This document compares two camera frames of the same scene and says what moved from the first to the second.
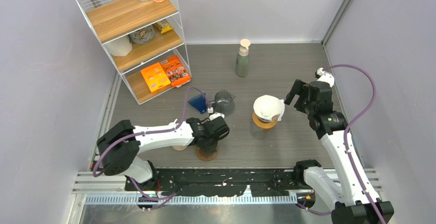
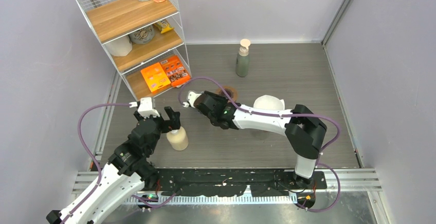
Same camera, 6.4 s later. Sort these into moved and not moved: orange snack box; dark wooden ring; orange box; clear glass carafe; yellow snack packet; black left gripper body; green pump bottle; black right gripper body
Moved: dark wooden ring; black left gripper body; black right gripper body
Not moved: yellow snack packet; clear glass carafe; green pump bottle; orange snack box; orange box
